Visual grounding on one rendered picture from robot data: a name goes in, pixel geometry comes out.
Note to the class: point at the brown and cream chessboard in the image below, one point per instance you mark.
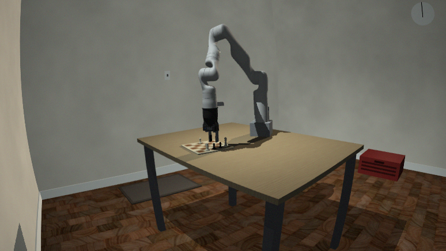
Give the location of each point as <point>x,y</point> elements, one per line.
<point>200,148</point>

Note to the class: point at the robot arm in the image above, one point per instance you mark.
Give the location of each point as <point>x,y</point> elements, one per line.
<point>239,54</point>

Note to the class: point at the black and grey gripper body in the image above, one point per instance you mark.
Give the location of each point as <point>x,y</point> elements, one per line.
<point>210,114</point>

